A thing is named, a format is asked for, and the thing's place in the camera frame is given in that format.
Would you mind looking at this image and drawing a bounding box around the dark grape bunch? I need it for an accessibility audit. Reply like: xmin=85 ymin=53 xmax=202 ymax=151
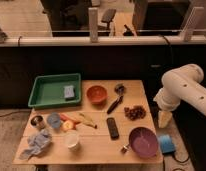
xmin=124 ymin=105 xmax=146 ymax=120

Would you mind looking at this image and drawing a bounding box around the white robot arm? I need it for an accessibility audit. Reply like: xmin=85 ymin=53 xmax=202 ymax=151
xmin=153 ymin=64 xmax=206 ymax=128

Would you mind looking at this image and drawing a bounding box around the purple bowl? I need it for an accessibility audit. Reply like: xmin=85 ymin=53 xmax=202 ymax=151
xmin=129 ymin=127 xmax=159 ymax=158

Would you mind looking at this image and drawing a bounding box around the red bowl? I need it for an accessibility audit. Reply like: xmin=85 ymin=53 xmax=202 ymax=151
xmin=86 ymin=85 xmax=107 ymax=105

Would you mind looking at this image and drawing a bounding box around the black remote control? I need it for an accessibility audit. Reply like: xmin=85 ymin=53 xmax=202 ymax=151
xmin=106 ymin=118 xmax=119 ymax=140

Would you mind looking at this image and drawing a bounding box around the white cup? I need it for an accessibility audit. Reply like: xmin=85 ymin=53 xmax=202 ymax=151
xmin=64 ymin=130 xmax=80 ymax=150

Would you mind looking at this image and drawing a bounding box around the yellow apple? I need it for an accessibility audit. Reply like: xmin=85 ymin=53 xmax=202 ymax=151
xmin=62 ymin=120 xmax=75 ymax=132

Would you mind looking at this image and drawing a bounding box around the blue sponge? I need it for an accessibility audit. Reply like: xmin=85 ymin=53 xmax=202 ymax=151
xmin=64 ymin=85 xmax=75 ymax=100

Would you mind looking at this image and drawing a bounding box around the orange carrot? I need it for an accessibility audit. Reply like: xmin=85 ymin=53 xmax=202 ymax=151
xmin=59 ymin=114 xmax=80 ymax=124

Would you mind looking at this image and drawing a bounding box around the blue plastic cup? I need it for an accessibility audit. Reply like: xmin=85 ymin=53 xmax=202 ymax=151
xmin=47 ymin=113 xmax=61 ymax=129

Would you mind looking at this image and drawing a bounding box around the black office chair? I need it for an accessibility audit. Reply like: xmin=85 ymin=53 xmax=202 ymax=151
xmin=98 ymin=9 xmax=116 ymax=36

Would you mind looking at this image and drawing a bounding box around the green plastic tray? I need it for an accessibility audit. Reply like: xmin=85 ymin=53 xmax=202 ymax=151
xmin=28 ymin=73 xmax=82 ymax=109

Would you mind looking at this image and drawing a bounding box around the small metal cup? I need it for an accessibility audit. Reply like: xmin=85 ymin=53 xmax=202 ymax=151
xmin=30 ymin=115 xmax=45 ymax=130

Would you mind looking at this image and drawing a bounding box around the crumpled blue cloth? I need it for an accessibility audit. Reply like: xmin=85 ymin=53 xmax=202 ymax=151
xmin=19 ymin=129 xmax=52 ymax=160

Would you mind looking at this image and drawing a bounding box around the black handled kitchen tool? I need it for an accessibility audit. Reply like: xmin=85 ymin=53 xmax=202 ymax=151
xmin=107 ymin=84 xmax=125 ymax=114

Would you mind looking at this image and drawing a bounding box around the white horizontal rail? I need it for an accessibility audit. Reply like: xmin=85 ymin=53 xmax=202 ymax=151
xmin=0 ymin=35 xmax=206 ymax=47

